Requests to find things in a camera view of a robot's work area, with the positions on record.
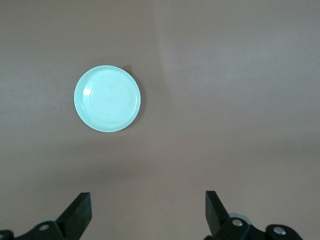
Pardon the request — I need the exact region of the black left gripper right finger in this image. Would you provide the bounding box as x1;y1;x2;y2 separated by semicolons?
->
204;190;304;240

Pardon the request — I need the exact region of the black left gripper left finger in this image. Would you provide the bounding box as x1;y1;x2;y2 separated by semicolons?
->
0;191;93;240

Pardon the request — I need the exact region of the light green round plate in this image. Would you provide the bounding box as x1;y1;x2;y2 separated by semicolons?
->
73;65;142;133

